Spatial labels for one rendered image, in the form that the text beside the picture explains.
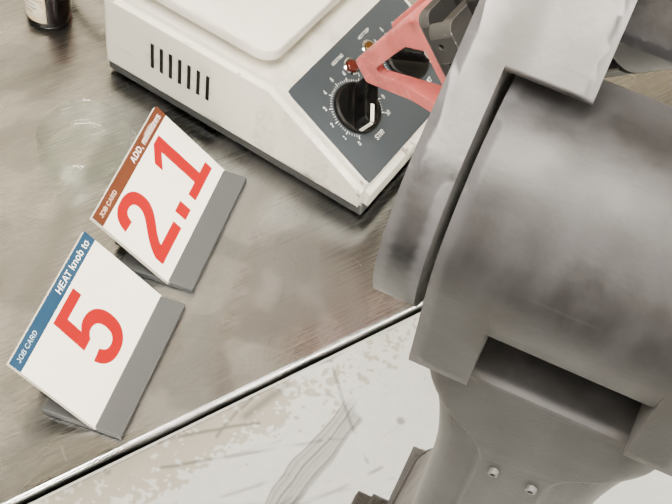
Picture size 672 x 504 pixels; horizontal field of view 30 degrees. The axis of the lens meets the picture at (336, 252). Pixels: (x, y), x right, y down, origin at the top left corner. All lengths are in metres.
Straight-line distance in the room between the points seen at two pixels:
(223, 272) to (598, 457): 0.44
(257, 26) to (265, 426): 0.23
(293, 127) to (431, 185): 0.48
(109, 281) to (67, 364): 0.06
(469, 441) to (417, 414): 0.35
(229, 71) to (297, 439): 0.22
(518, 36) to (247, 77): 0.49
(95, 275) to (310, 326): 0.12
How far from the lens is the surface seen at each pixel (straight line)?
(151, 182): 0.73
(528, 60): 0.26
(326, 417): 0.68
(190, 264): 0.73
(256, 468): 0.66
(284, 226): 0.75
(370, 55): 0.65
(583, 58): 0.26
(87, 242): 0.69
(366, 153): 0.74
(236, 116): 0.76
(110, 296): 0.69
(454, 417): 0.32
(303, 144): 0.74
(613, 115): 0.26
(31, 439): 0.67
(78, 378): 0.67
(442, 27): 0.57
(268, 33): 0.73
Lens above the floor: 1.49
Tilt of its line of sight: 53 degrees down
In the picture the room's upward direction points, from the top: 11 degrees clockwise
